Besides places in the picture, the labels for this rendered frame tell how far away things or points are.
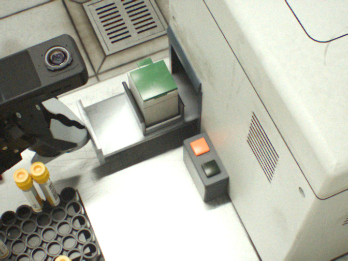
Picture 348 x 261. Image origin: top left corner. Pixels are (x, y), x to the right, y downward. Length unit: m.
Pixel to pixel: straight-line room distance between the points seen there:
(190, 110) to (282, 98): 0.29
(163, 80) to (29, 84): 0.16
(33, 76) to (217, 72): 0.16
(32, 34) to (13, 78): 1.37
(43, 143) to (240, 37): 0.23
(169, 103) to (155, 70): 0.04
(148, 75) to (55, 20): 1.31
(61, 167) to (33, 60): 0.20
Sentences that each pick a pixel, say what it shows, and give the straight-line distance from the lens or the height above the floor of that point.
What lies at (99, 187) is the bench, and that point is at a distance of 0.75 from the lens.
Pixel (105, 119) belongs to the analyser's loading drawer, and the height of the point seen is 0.92.
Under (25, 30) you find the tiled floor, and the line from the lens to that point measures 1.97.
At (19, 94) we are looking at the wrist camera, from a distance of 0.58.
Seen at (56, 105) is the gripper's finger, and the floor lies 0.97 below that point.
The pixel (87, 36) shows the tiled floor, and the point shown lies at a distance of 1.93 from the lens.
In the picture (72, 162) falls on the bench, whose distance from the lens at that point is 0.76.
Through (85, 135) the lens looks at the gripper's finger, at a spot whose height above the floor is 0.94.
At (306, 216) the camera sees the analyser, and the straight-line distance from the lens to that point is 0.51.
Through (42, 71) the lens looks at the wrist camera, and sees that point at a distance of 0.59.
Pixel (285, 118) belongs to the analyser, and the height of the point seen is 1.15.
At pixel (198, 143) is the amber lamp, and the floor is 0.93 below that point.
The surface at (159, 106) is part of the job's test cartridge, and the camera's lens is 0.69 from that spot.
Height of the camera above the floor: 1.56
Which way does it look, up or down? 63 degrees down
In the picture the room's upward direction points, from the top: 2 degrees counter-clockwise
